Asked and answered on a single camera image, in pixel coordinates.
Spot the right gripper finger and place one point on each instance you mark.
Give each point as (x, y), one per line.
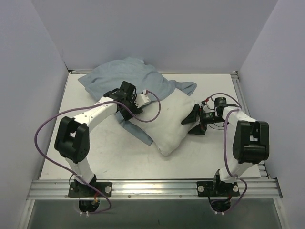
(192, 116)
(198, 130)

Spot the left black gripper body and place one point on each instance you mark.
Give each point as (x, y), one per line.
(130, 112)

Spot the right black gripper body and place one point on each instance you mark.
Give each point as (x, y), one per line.
(200, 118)

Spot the white pillow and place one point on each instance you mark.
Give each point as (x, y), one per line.
(166, 130)

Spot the blue-grey pillowcase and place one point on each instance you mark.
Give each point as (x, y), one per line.
(110, 75)

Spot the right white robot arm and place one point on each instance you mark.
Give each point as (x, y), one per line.
(251, 137)

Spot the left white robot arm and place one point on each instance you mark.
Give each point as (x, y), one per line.
(73, 136)

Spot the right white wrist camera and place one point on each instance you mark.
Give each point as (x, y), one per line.
(206, 106)

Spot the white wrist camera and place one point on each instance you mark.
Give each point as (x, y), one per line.
(206, 106)
(142, 99)

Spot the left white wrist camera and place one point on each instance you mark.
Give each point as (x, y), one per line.
(142, 99)

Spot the aluminium right side rail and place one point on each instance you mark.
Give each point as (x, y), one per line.
(260, 96)

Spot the aluminium rail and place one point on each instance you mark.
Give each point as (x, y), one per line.
(260, 96)
(150, 189)
(85, 71)

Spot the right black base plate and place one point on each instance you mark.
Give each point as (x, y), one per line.
(213, 189)

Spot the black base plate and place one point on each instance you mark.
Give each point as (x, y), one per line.
(213, 189)
(78, 190)

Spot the aluminium back rail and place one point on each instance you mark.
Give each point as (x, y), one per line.
(85, 71)

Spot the aluminium front rail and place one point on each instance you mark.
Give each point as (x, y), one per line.
(150, 189)

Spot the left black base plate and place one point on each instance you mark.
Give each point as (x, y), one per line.
(78, 190)

